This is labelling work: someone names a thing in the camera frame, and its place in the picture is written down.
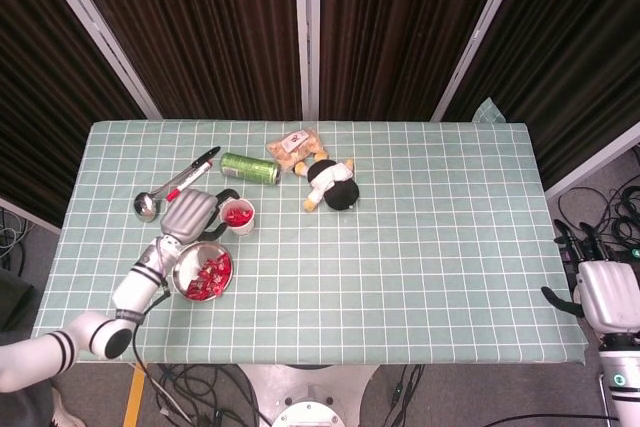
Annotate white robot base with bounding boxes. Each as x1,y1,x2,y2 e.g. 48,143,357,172
239,364,381,427

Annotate white floor cable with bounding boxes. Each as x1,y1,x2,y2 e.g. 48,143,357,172
127,364,196,423

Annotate black cable with inline switch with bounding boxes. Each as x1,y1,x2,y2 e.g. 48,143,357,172
392,364,426,427

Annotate steel ladle with black handle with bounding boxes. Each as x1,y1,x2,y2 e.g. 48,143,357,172
133,145,222,223

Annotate dark trouser leg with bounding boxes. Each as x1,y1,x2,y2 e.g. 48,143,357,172
0,381,55,427

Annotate white paper cup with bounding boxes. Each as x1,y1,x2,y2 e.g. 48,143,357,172
219,198,258,238

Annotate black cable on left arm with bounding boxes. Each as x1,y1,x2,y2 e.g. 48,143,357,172
130,279,174,373

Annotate green drink can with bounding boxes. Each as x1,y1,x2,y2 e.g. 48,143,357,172
219,151,282,187

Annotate white partition frame post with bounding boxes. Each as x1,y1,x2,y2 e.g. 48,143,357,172
28,0,164,122
430,0,530,123
293,0,322,122

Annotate clear bag of snacks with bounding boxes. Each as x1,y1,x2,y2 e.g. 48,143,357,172
265,128,330,172

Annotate silver metal plate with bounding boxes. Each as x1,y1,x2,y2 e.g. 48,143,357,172
172,241,235,304

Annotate black and white plush toy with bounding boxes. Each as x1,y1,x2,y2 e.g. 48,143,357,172
292,158,361,213

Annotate red and white marker pen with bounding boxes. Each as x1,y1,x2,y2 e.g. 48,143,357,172
165,165,212,203

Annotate grey floor cable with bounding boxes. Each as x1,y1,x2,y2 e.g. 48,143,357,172
0,206,34,273

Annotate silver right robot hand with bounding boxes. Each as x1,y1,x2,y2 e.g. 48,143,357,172
541,219,640,334

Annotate tangled black floor cable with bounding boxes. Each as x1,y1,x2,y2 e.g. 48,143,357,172
149,364,271,427
557,174,640,258

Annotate white partition frame rail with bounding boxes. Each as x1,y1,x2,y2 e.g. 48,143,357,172
0,195,64,236
543,134,640,201

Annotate dark brown partition panel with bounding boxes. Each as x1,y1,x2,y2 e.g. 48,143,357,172
442,0,640,188
59,0,304,121
0,0,151,228
319,0,514,122

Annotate white shoe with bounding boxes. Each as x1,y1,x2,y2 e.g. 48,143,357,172
51,386,84,427

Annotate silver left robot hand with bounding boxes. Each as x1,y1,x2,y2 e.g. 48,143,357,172
159,187,242,244

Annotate green checked tablecloth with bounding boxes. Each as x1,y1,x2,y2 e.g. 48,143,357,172
27,95,589,367

